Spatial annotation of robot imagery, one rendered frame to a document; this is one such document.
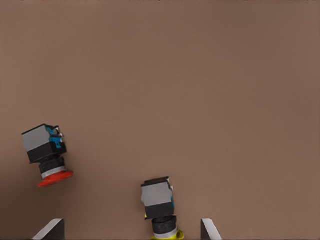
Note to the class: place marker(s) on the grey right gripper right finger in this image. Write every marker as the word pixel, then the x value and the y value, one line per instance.
pixel 209 230

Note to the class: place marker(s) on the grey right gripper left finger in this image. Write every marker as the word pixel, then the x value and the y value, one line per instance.
pixel 51 230

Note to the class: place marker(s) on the red push button switch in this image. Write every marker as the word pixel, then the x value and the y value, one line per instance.
pixel 45 150

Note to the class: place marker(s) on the yellow push button switch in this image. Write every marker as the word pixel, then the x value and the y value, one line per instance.
pixel 160 202

